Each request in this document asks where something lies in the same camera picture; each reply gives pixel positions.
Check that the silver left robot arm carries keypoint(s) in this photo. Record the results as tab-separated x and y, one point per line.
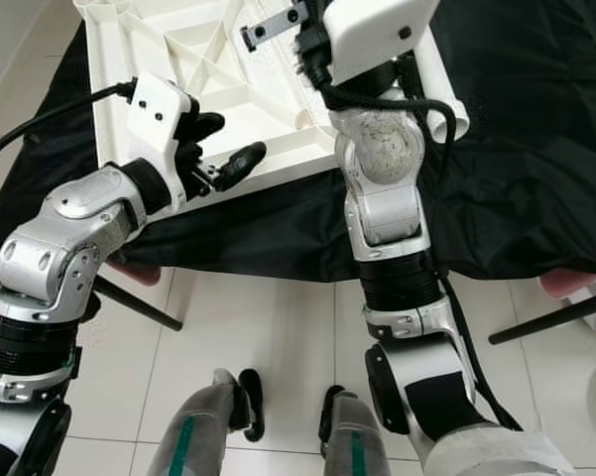
50	268

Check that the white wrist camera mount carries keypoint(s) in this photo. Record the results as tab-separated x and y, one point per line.
154	109
387	30

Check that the grey robot left leg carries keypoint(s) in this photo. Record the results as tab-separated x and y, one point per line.
198	426

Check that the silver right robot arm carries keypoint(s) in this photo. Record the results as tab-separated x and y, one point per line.
387	198

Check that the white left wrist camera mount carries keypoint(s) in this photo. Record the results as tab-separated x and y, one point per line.
154	109

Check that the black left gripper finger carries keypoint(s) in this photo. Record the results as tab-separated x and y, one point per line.
243	165
202	129

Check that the black table cloth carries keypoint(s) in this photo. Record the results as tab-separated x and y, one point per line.
288	228

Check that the grey robot right leg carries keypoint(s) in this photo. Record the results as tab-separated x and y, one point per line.
372	436

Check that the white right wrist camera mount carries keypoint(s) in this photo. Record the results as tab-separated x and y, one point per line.
387	30

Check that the grey robot leg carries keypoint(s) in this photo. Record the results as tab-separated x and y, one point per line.
372	436
198	426

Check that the white plastic children table top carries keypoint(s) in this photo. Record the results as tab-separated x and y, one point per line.
188	59

